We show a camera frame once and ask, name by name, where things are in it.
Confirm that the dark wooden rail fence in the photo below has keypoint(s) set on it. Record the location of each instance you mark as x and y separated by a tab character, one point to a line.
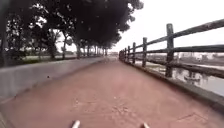
170	50

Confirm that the row of trees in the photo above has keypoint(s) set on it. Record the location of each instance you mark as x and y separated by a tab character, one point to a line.
86	26

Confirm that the grey stone kerb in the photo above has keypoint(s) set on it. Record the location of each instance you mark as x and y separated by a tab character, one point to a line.
200	95

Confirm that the shaded grass strip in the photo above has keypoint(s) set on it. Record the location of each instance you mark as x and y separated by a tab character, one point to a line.
36	58

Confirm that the grey concrete strip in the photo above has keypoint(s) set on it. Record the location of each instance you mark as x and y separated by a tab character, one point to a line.
33	76

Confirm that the red paved path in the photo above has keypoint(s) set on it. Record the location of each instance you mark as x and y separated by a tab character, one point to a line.
110	90

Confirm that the pale water surface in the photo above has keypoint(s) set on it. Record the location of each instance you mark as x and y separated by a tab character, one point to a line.
208	85

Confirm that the robot's own part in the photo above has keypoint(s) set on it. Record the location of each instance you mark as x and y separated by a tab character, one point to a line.
76	124
145	125

